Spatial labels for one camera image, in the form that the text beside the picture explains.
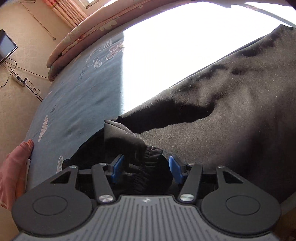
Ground white power strip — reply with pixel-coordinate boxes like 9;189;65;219
13;75;25;87

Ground window with white frame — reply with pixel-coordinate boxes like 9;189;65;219
79;0;109;9

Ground black cable on wall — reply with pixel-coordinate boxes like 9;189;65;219
0;0;57;103

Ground pink cloth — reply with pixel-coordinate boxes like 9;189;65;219
1;139;34;211

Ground black flat screen monitor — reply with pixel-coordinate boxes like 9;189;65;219
0;29;18;64

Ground blue floral bed sheet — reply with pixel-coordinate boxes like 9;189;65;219
27;1;295;189

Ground pink floral quilt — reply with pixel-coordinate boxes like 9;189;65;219
46;0;209;82

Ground black track pants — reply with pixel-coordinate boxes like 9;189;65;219
62;25;295;202

